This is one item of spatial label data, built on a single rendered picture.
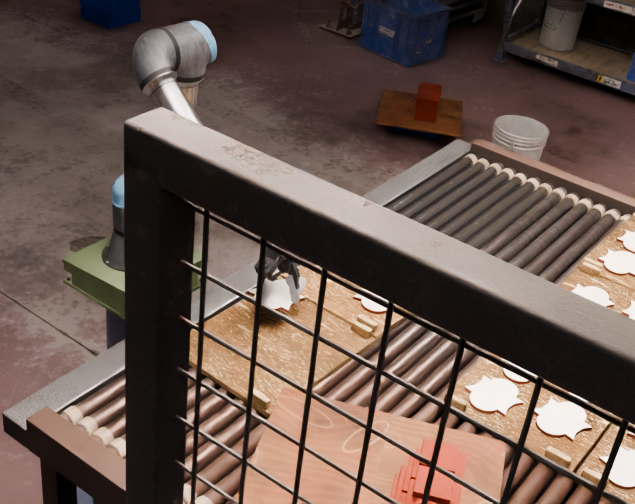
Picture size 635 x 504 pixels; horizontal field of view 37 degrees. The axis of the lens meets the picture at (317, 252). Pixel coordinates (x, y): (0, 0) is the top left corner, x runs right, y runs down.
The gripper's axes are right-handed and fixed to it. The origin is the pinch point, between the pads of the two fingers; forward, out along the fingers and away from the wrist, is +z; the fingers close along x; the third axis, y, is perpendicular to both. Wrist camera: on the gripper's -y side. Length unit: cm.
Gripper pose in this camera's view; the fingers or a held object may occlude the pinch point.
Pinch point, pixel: (276, 295)
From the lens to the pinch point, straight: 247.8
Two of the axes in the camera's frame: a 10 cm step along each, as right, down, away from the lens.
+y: 5.5, -4.0, 7.3
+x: -8.3, -3.7, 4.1
